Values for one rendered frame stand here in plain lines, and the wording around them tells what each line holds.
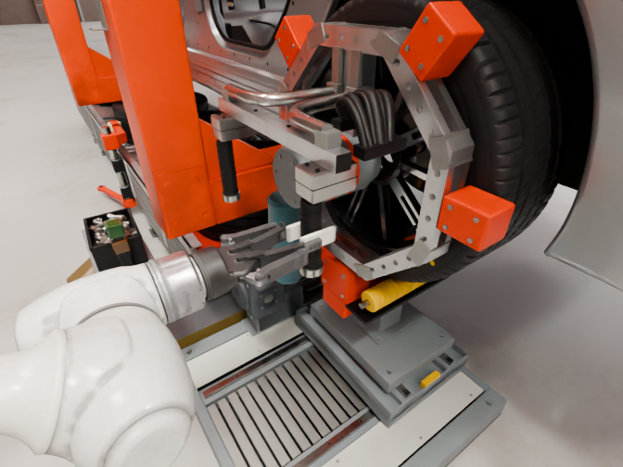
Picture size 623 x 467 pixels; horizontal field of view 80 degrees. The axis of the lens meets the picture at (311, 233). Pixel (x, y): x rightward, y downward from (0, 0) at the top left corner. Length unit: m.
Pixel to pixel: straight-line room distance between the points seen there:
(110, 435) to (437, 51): 0.61
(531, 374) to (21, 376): 1.54
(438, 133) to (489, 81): 0.12
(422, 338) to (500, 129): 0.80
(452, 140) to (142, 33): 0.75
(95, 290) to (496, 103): 0.64
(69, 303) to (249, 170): 0.86
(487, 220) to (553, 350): 1.19
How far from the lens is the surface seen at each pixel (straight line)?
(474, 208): 0.65
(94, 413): 0.36
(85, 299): 0.49
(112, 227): 1.10
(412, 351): 1.26
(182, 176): 1.16
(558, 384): 1.68
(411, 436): 1.28
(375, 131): 0.60
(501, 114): 0.70
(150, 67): 1.08
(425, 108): 0.67
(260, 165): 1.28
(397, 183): 0.89
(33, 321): 0.52
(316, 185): 0.56
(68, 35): 2.99
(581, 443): 1.57
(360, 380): 1.24
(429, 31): 0.66
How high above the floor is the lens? 1.18
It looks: 33 degrees down
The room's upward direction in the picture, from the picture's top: straight up
